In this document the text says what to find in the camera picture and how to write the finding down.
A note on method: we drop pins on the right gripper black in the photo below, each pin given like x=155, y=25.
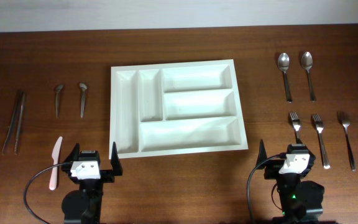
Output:
x=273, y=166

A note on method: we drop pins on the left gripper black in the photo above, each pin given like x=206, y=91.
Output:
x=109, y=175

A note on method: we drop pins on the steel spoon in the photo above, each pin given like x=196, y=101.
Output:
x=307, y=63
x=283, y=64

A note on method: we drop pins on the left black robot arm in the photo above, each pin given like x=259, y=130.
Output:
x=83, y=205

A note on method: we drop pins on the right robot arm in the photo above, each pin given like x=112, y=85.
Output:
x=301, y=201

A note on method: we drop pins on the pink plastic knife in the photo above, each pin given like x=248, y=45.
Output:
x=55, y=156

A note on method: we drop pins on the small steel teaspoon right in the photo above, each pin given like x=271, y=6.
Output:
x=83, y=88

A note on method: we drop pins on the small steel teaspoon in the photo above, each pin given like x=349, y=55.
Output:
x=83, y=88
x=58, y=89

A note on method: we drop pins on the small steel teaspoon left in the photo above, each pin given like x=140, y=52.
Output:
x=58, y=89

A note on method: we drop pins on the white plastic cutlery tray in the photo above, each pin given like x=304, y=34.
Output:
x=175, y=108

